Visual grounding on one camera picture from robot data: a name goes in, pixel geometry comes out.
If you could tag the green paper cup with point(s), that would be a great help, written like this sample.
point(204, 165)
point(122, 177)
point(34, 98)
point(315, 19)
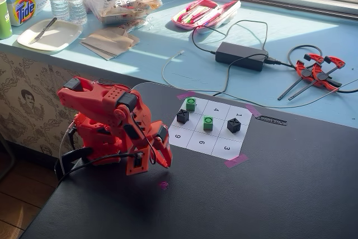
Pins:
point(4, 18)

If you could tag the red wrist camera mount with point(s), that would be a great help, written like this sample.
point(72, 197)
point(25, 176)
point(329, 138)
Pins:
point(137, 163)

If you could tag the white square plate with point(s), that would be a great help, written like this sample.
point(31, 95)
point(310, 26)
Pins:
point(58, 36)

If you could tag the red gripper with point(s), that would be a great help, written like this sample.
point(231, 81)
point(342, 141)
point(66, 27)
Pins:
point(163, 140)

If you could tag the green cube with circle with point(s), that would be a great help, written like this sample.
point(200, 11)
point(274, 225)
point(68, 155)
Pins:
point(190, 104)
point(208, 123)

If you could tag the patterned beige counter panel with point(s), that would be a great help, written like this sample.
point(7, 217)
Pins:
point(28, 82)

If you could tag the red bar clamp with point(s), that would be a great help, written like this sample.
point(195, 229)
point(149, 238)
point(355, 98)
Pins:
point(299, 68)
point(335, 61)

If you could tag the pink pencil case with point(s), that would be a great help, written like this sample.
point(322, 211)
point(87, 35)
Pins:
point(201, 12)

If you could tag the red robot arm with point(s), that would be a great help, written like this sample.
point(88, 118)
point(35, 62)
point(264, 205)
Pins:
point(98, 96)

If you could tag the small pink tape dot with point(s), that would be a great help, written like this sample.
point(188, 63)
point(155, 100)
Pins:
point(163, 185)

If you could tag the metal knife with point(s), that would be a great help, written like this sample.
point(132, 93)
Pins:
point(42, 30)

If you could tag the black table clamp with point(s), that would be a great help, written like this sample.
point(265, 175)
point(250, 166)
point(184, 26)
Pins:
point(71, 158)

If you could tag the pink tape piece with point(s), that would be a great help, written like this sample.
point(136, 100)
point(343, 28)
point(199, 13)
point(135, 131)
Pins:
point(253, 110)
point(186, 95)
point(236, 161)

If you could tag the white numbered grid paper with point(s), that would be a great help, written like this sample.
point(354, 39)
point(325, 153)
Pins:
point(223, 145)

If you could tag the brown paper napkins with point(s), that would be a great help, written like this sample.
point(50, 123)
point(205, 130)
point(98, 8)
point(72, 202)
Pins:
point(109, 41)

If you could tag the black power adapter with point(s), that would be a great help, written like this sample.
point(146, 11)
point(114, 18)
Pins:
point(240, 54)

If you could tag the black cube with cross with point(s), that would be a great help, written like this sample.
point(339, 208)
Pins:
point(234, 126)
point(183, 117)

